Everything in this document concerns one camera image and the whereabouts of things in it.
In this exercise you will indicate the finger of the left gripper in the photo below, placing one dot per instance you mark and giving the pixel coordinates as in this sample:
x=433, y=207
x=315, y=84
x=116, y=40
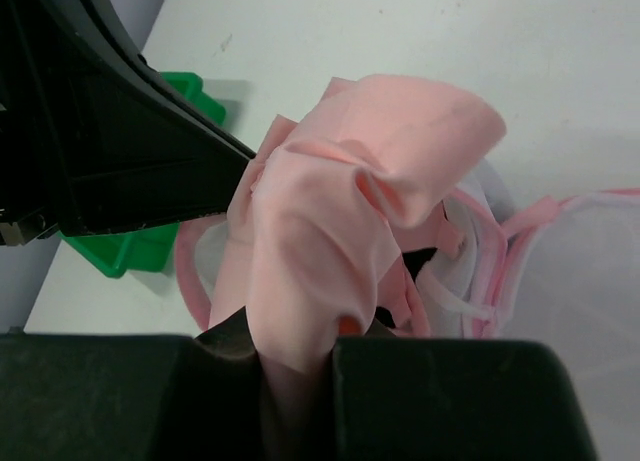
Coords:
x=93, y=140

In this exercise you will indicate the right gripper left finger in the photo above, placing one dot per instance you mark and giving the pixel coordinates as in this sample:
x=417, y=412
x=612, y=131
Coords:
x=131, y=397

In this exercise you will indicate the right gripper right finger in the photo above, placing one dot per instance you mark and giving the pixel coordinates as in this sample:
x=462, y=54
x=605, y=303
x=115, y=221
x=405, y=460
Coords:
x=451, y=399

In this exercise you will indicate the pink garment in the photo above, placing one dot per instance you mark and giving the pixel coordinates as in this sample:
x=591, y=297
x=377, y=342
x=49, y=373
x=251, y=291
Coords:
x=320, y=220

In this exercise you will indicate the green plastic tray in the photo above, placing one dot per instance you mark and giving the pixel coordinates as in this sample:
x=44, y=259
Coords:
x=146, y=250

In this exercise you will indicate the black bra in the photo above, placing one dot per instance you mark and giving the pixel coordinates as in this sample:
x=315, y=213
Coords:
x=420, y=261

